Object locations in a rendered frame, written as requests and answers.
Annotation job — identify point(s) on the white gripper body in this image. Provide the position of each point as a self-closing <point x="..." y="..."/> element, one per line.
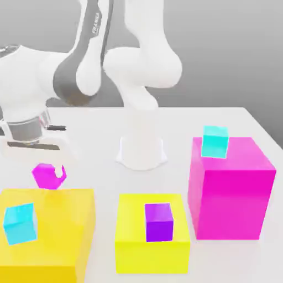
<point x="33" y="146"/>

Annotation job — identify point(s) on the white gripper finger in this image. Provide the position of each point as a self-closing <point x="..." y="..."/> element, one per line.
<point x="59" y="171"/>

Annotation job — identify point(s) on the small magenta cube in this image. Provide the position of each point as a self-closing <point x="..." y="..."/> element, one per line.
<point x="44" y="176"/>

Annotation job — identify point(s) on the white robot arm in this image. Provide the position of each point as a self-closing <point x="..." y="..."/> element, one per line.
<point x="141" y="70"/>

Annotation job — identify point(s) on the small cyan cube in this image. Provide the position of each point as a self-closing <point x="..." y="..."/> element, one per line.
<point x="20" y="225"/>

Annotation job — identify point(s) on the small purple cube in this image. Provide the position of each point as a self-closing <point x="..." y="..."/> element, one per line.
<point x="159" y="227"/>

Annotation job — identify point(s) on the small turquoise cube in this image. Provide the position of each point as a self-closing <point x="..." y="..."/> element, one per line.
<point x="215" y="143"/>

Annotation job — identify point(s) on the large orange box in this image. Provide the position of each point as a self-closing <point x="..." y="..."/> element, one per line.
<point x="57" y="232"/>

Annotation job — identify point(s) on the large yellow box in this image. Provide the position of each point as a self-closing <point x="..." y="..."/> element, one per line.
<point x="132" y="254"/>

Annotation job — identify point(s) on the large magenta box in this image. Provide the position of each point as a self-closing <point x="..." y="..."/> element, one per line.
<point x="232" y="203"/>

